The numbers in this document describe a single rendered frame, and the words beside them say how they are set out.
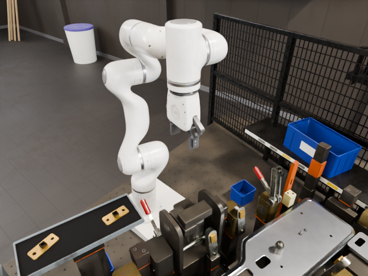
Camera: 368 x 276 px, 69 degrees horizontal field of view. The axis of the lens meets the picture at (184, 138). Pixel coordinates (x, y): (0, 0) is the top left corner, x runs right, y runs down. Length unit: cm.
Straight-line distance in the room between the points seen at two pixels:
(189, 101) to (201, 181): 109
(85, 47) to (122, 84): 500
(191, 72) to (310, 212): 83
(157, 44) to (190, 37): 17
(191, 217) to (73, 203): 193
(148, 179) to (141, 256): 45
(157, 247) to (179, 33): 67
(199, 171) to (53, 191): 160
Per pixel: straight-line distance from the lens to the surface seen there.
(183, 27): 62
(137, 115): 110
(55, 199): 283
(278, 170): 109
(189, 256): 108
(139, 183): 129
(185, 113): 68
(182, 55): 63
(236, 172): 181
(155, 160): 120
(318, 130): 158
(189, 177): 174
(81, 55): 607
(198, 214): 90
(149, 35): 78
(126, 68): 104
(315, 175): 138
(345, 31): 351
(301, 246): 114
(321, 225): 124
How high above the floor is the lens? 188
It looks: 34 degrees down
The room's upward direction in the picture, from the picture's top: straight up
